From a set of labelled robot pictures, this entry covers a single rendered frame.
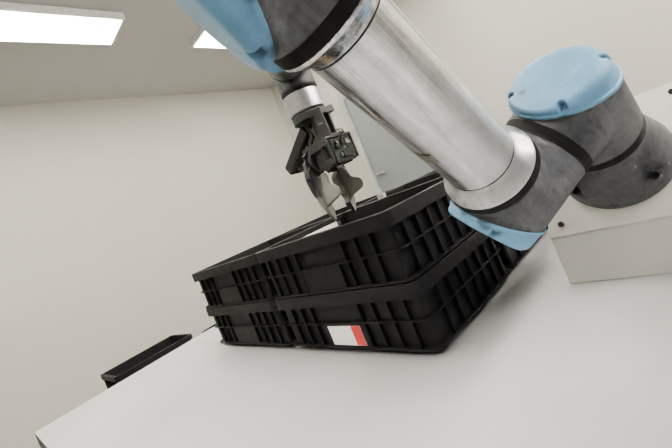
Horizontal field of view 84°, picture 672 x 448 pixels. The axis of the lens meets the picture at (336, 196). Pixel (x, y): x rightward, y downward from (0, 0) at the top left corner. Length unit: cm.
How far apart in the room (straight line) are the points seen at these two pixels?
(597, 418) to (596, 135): 30
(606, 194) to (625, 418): 32
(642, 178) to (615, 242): 10
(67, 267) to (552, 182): 375
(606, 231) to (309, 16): 55
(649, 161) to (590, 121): 14
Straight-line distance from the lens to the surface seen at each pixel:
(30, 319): 386
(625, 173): 64
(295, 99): 74
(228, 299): 106
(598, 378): 51
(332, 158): 69
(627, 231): 69
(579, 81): 53
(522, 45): 383
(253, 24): 27
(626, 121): 59
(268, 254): 80
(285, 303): 83
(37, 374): 387
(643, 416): 46
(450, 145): 39
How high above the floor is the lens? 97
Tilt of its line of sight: level
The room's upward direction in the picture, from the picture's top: 23 degrees counter-clockwise
